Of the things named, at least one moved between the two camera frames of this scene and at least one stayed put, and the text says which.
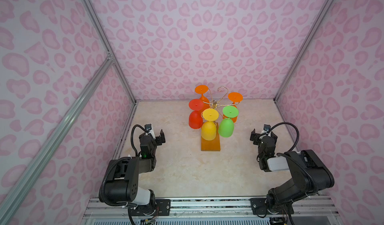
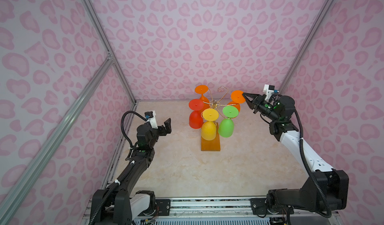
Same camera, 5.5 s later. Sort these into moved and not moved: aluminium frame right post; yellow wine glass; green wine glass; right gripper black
Moved: right gripper black
Not moved: green wine glass; yellow wine glass; aluminium frame right post
